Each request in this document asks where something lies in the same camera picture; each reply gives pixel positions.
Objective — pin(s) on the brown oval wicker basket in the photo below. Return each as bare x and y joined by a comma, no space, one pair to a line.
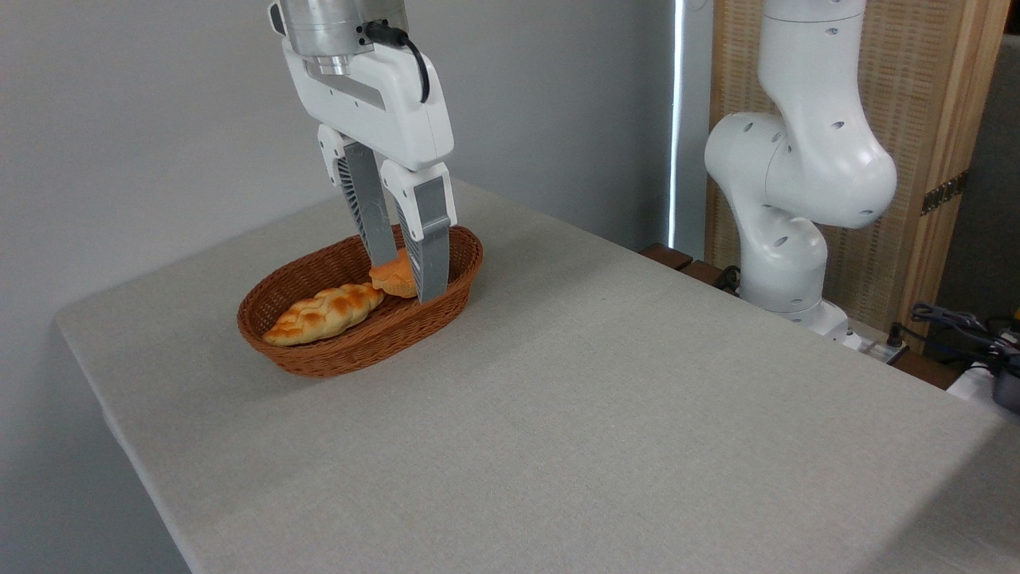
351,351

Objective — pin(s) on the long braided bread loaf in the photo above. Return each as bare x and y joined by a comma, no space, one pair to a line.
323,315

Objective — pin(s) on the dark grey panel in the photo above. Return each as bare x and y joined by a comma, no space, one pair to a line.
988,199

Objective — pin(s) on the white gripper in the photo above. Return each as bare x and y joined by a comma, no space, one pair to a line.
382,104

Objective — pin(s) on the wooden rattan folding screen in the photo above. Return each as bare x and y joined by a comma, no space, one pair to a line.
916,96

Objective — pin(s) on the round orange bread bun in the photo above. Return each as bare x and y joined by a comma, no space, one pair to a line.
394,277

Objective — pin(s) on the dark metal screen hinge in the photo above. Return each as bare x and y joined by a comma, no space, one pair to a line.
944,193

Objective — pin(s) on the white power strip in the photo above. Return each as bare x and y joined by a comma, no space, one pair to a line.
872,347

